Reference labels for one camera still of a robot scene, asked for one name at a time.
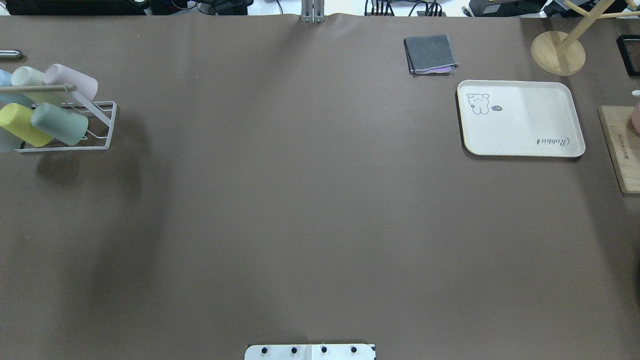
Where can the yellow plastic cup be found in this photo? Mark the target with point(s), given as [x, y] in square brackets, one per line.
[16, 119]

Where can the pink plastic cup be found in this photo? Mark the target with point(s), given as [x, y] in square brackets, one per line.
[59, 74]

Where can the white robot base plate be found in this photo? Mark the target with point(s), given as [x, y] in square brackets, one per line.
[320, 351]

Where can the folded grey cloth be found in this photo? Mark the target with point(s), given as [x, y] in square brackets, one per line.
[430, 55]

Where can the white wire cup rack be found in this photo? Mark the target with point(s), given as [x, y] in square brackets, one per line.
[101, 119]

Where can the grey metal clamp bracket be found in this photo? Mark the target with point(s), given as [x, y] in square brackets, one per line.
[313, 11]

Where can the green plastic cup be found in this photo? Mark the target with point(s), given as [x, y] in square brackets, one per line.
[65, 125]

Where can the white rabbit print tray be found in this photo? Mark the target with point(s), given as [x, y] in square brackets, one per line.
[519, 118]

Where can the black tray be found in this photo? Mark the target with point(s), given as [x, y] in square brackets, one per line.
[629, 48]

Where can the silver pen cylinder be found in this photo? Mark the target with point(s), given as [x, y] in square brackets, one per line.
[11, 54]

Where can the wooden mug tree stand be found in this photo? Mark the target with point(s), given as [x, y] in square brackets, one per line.
[561, 53]

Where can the wooden cutting board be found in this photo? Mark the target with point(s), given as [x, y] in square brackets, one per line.
[623, 143]

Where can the pink bowl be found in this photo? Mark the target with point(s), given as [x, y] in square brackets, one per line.
[635, 118]

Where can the cream white plastic cup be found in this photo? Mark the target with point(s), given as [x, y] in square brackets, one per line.
[26, 76]

